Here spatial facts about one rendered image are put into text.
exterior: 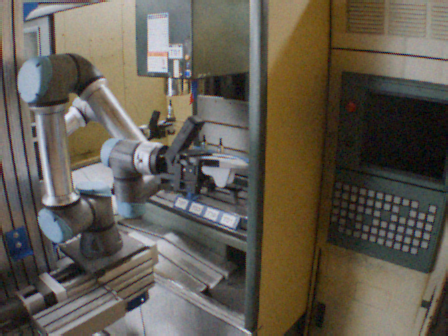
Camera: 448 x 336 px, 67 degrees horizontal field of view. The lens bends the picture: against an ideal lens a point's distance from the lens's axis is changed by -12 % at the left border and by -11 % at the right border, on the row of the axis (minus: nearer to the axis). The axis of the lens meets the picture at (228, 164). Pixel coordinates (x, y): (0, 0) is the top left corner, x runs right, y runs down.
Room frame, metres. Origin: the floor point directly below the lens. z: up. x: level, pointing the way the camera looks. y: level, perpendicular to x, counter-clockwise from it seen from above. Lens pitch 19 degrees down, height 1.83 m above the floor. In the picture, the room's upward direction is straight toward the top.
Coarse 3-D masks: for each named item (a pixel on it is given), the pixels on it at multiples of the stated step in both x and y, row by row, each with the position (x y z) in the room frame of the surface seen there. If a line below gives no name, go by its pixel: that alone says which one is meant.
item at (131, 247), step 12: (132, 240) 1.14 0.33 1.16; (72, 252) 1.04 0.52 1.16; (120, 252) 1.06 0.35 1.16; (132, 252) 1.06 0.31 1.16; (72, 264) 1.03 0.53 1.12; (84, 264) 0.97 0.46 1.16; (96, 264) 0.98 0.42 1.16; (108, 264) 0.98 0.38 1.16; (120, 264) 1.07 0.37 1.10; (84, 276) 0.97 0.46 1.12; (96, 276) 0.95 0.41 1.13
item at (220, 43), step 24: (144, 0) 2.10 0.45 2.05; (168, 0) 1.98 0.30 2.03; (192, 0) 1.89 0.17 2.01; (216, 0) 2.02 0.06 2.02; (240, 0) 2.18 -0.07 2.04; (144, 24) 2.10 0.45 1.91; (168, 24) 1.98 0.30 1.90; (192, 24) 1.89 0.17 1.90; (216, 24) 2.02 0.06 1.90; (240, 24) 2.18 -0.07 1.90; (144, 48) 2.11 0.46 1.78; (192, 48) 1.89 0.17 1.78; (216, 48) 2.02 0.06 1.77; (240, 48) 2.18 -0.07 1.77; (144, 72) 2.11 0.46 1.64; (168, 72) 1.99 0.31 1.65; (192, 72) 1.89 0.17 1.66; (216, 72) 2.02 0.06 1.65; (240, 72) 2.19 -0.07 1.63
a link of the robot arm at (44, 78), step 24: (24, 72) 0.92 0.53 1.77; (48, 72) 0.91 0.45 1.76; (72, 72) 0.98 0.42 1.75; (24, 96) 0.91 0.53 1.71; (48, 96) 0.91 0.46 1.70; (48, 120) 0.93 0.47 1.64; (48, 144) 0.92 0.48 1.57; (48, 168) 0.92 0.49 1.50; (48, 192) 0.93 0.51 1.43; (72, 192) 0.96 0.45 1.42; (48, 216) 0.89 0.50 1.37; (72, 216) 0.93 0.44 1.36
